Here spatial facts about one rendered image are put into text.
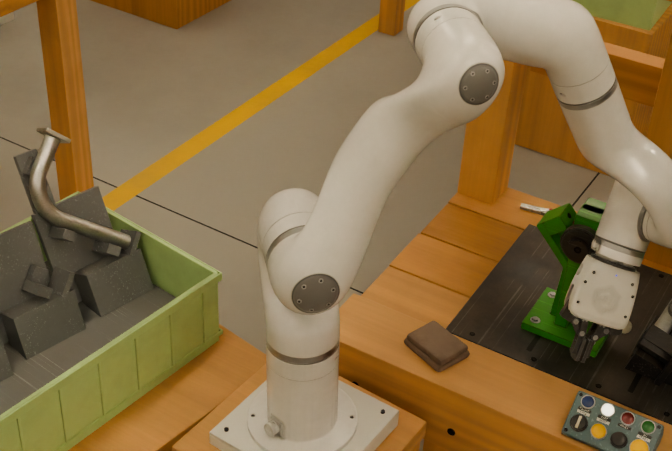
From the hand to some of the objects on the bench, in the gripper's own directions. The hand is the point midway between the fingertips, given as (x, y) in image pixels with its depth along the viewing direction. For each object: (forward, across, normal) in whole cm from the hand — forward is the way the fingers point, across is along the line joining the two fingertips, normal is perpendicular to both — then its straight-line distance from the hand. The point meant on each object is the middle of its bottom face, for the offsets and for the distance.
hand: (581, 348), depth 176 cm
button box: (+17, -13, -5) cm, 22 cm away
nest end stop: (+2, -20, -17) cm, 26 cm away
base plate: (0, -41, -17) cm, 45 cm away
